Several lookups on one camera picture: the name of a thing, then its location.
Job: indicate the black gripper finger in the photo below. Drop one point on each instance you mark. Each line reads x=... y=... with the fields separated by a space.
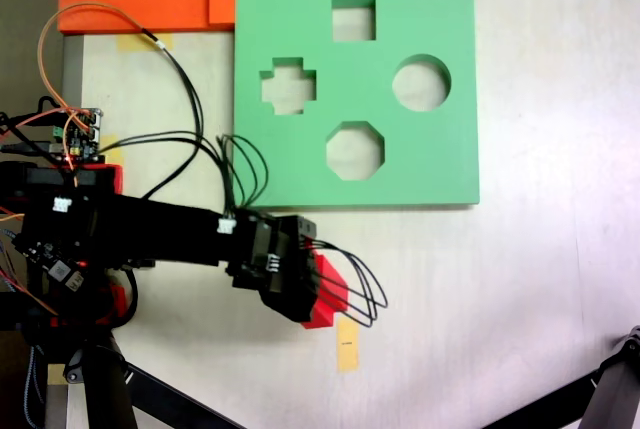
x=310 y=274
x=292 y=310

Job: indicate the red cross columnar block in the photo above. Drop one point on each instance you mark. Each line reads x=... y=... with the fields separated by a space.
x=320 y=320

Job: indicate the red printed arm base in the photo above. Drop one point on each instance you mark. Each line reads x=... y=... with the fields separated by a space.
x=116 y=179

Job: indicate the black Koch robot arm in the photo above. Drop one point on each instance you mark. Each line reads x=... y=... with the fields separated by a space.
x=160 y=234

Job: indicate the green shape hole board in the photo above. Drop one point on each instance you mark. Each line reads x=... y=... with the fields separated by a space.
x=350 y=184

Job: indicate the yellow tape strip with print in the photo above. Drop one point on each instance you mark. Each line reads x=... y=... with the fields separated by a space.
x=347 y=349

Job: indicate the black tripod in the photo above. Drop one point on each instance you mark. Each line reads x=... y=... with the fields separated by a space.
x=105 y=389

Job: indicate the yellow masking tape piece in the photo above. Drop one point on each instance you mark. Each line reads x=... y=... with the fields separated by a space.
x=56 y=375
x=114 y=154
x=130 y=43

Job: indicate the black driver board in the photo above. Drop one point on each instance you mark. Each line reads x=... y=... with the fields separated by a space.
x=60 y=269

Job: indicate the black notched tripod leg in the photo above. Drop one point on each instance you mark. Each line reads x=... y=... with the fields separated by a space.
x=615 y=384

